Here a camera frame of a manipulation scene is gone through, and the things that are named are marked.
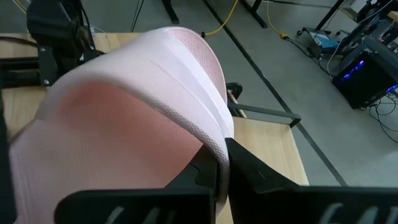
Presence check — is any black table clamp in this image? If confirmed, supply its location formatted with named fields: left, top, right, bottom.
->
left=226, top=82, right=244, bottom=101

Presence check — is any pink slide sandal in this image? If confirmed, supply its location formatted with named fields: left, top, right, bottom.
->
left=9, top=26, right=235, bottom=224

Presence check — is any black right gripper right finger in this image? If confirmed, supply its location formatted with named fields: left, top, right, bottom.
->
left=224, top=137, right=398, bottom=224

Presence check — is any yellow cable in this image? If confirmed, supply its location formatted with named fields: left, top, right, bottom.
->
left=203, top=0, right=289, bottom=40

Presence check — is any black computer tower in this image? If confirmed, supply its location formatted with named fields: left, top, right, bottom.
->
left=331, top=50, right=398, bottom=110

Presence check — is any wooden shelf with black frame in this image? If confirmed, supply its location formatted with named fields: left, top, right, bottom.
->
left=226, top=101, right=310, bottom=187

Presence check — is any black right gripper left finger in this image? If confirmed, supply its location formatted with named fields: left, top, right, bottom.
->
left=54, top=145, right=218, bottom=224

